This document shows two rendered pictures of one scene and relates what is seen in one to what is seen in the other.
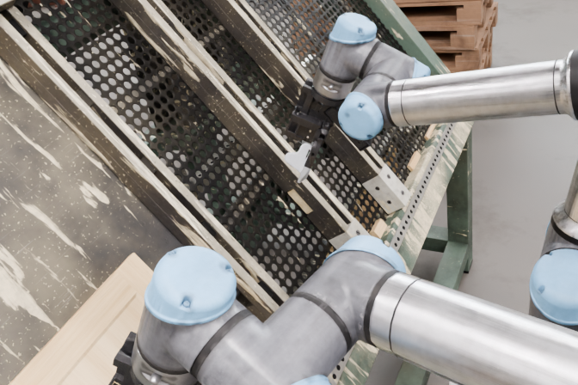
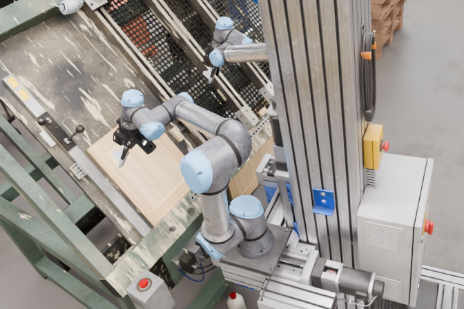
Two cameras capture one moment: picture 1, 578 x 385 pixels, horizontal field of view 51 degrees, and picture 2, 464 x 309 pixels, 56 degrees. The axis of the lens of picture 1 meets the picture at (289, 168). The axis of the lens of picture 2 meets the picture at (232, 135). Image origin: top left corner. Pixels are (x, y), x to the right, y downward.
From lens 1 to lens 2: 109 cm
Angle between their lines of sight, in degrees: 12
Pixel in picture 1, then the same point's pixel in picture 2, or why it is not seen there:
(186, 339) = (129, 110)
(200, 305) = (132, 102)
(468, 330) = (190, 112)
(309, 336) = (158, 113)
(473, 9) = not seen: outside the picture
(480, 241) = not seen: hidden behind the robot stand
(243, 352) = (141, 114)
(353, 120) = (213, 59)
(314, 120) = not seen: hidden behind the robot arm
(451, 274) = not seen: hidden behind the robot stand
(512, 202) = (380, 112)
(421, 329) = (183, 112)
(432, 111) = (236, 57)
